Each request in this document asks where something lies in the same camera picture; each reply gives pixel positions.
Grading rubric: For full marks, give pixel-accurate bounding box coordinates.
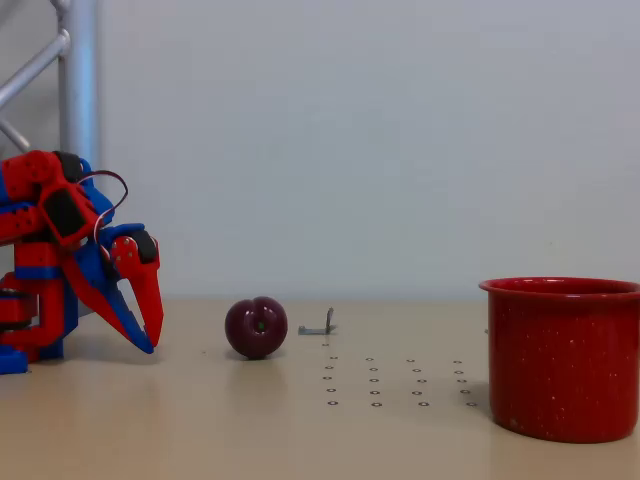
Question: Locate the dark purple plum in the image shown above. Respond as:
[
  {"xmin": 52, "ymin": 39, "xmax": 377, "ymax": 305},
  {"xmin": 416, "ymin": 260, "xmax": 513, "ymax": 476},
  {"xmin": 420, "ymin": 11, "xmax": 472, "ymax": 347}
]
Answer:
[{"xmin": 224, "ymin": 296, "xmax": 289, "ymax": 360}]

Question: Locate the red speckled enamel mug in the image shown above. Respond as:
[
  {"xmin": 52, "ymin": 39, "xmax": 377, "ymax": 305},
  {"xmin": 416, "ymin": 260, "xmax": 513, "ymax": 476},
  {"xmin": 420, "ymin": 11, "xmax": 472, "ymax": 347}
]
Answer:
[{"xmin": 478, "ymin": 277, "xmax": 640, "ymax": 445}]

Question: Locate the grey diagonal metal tube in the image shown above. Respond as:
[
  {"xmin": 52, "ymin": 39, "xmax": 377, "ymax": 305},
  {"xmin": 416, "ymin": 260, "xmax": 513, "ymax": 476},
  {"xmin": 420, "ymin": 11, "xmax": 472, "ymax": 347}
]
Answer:
[{"xmin": 0, "ymin": 29, "xmax": 71, "ymax": 109}]

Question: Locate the red and white gripper cable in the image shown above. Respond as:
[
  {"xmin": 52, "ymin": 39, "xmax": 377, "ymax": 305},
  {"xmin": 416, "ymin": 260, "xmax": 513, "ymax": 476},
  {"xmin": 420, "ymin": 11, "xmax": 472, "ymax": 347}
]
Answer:
[{"xmin": 78, "ymin": 169, "xmax": 129, "ymax": 261}]

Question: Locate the small grey metal bracket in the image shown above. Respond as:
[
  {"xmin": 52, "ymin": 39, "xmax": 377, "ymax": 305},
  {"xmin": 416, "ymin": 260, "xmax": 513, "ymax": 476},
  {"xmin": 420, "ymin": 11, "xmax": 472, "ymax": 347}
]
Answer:
[{"xmin": 298, "ymin": 307, "xmax": 339, "ymax": 337}]

